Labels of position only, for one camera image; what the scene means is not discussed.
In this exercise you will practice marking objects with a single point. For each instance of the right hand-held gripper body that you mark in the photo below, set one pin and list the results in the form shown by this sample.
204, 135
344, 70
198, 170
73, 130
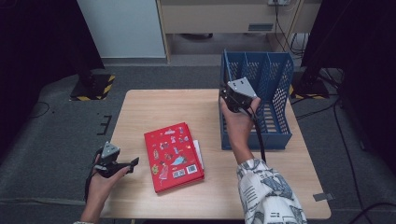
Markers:
241, 88

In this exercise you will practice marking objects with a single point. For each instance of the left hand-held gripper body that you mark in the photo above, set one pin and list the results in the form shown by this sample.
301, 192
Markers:
109, 151

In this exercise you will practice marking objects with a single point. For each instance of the red picture book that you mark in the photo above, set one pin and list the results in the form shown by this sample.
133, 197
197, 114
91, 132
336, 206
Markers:
171, 155

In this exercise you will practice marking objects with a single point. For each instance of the blue plastic file rack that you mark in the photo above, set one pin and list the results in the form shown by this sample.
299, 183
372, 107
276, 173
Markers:
264, 141

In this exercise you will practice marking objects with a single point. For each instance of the white book with green leaf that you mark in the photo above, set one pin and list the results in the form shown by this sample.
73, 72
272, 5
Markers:
199, 152

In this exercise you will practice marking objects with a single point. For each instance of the person's left hand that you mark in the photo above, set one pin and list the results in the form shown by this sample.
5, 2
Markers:
99, 186

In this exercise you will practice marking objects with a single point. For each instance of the person's right hand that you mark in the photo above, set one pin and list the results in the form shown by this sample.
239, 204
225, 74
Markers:
239, 127

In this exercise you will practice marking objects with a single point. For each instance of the grey vent grille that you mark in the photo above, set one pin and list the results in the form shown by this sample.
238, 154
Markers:
261, 27

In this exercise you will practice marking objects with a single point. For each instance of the black stand base striped edge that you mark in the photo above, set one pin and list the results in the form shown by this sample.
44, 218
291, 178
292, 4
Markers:
93, 87
311, 88

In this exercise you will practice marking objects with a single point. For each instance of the beige wooden desk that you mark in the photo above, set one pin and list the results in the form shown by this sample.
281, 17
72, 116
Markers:
218, 17

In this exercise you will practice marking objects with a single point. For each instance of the white power strip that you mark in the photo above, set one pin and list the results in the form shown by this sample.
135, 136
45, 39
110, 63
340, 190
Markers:
278, 2

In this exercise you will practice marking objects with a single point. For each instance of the white cabinet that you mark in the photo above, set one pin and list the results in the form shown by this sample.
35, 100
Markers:
124, 28

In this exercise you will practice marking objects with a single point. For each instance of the black curtain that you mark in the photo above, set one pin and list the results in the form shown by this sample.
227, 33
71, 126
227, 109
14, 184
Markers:
37, 46
367, 62

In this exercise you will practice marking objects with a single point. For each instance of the grey tape piece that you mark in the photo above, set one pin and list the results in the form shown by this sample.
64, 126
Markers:
322, 197

